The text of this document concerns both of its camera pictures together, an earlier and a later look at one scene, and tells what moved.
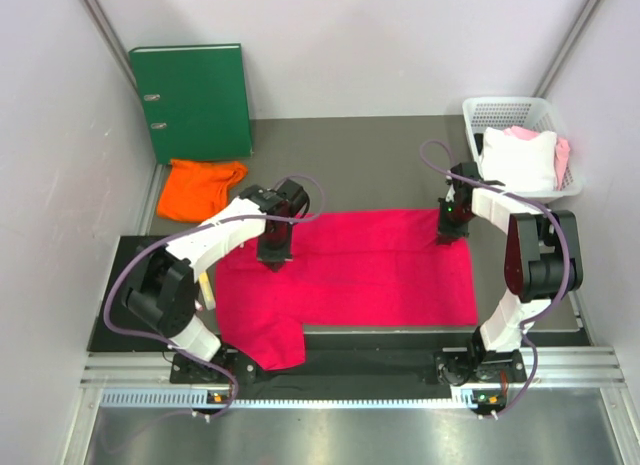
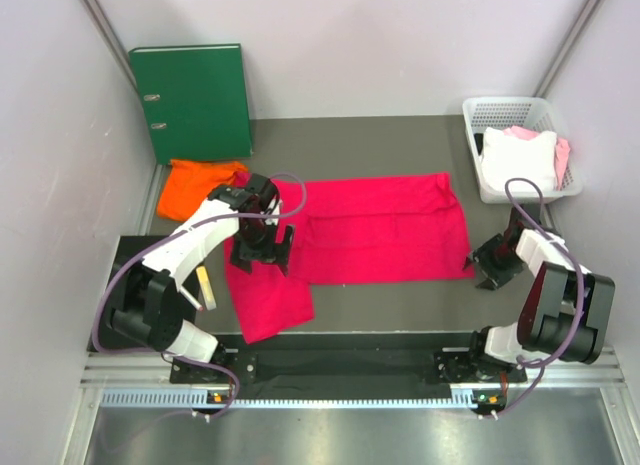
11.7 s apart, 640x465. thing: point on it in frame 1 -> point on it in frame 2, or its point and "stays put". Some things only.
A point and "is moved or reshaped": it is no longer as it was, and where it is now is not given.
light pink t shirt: [562, 151] stays put
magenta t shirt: [373, 267] is moved or reshaped
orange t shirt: [194, 190] stays put
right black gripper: [446, 233] -> [495, 276]
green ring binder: [193, 100] stays put
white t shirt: [522, 165] stays put
